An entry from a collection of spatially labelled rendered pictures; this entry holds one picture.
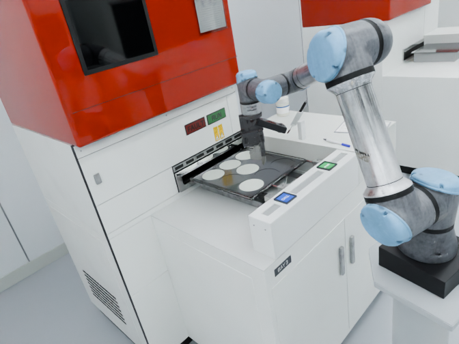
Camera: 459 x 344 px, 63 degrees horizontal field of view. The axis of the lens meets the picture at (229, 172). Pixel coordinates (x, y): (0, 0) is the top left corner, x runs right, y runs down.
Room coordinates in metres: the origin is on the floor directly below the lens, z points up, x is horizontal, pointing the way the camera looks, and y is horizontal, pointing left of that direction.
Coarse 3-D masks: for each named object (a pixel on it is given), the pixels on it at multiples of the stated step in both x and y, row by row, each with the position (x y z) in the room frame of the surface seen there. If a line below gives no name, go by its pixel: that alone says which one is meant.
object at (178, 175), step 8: (232, 144) 1.71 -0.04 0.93; (216, 152) 1.63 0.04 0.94; (224, 152) 1.66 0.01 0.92; (200, 160) 1.57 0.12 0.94; (208, 160) 1.60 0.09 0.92; (184, 168) 1.51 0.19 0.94; (192, 168) 1.53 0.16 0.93; (176, 176) 1.47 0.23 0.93; (184, 184) 1.49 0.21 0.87; (192, 184) 1.52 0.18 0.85
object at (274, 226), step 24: (312, 168) 1.25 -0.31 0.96; (336, 168) 1.21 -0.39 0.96; (288, 192) 1.10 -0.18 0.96; (312, 192) 1.09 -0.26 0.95; (336, 192) 1.19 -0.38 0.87; (264, 216) 0.98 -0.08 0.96; (288, 216) 1.00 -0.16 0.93; (312, 216) 1.08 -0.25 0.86; (264, 240) 0.97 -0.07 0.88; (288, 240) 0.99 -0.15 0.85
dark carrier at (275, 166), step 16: (224, 160) 1.61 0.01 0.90; (240, 160) 1.57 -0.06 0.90; (256, 160) 1.54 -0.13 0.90; (272, 160) 1.51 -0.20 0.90; (288, 160) 1.48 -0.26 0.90; (224, 176) 1.44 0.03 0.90; (240, 176) 1.41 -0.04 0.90; (256, 176) 1.39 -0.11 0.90; (272, 176) 1.36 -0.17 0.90; (240, 192) 1.27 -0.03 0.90; (256, 192) 1.25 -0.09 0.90
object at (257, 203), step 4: (204, 188) 1.51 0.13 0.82; (208, 188) 1.49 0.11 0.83; (212, 188) 1.47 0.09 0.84; (216, 192) 1.45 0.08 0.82; (220, 192) 1.43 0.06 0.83; (224, 192) 1.41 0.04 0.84; (228, 196) 1.39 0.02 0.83; (232, 196) 1.37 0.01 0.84; (236, 200) 1.36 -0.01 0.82; (240, 200) 1.34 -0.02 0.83; (244, 200) 1.32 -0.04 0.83; (248, 200) 1.30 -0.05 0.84; (256, 200) 1.28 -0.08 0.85; (260, 200) 1.27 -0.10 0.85; (252, 204) 1.29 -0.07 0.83; (256, 204) 1.27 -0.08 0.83; (260, 204) 1.25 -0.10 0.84
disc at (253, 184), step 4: (248, 180) 1.36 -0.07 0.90; (252, 180) 1.35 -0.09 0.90; (256, 180) 1.35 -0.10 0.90; (260, 180) 1.34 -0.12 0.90; (240, 184) 1.34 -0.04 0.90; (244, 184) 1.33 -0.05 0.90; (248, 184) 1.33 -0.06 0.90; (252, 184) 1.32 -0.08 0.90; (256, 184) 1.31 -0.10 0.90; (260, 184) 1.31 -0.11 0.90; (240, 188) 1.31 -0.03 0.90; (244, 188) 1.30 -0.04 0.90; (248, 188) 1.29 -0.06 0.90; (252, 188) 1.29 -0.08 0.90; (256, 188) 1.28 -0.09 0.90
